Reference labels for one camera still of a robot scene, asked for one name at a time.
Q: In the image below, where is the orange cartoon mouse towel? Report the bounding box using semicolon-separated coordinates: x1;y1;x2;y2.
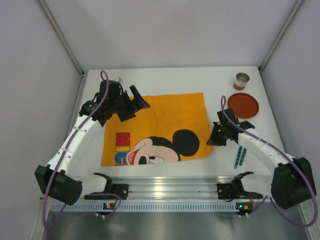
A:
101;92;213;167

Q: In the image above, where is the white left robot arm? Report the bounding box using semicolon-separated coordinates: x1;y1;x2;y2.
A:
34;80;150;205

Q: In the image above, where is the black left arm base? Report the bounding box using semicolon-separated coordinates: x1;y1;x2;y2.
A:
84;183;129;200

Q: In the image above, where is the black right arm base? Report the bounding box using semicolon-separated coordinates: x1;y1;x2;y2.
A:
216;183;250;201

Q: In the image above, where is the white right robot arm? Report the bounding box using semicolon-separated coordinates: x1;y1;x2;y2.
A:
207;108;317;210

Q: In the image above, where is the red round plate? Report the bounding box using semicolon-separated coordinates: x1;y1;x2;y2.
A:
227;93;260;119

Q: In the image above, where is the metal cup brown base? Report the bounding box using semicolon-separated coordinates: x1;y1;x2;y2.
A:
233;72;250;91

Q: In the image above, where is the fork with teal handle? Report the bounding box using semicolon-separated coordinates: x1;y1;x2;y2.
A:
234;146;243;169

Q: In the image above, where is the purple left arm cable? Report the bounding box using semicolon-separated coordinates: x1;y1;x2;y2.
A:
41;70;122;231

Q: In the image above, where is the aluminium mounting rail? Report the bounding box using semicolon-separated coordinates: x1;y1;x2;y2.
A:
39;176;276;201

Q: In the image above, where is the slotted grey cable duct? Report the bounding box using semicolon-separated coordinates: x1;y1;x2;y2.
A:
49;201;252;213

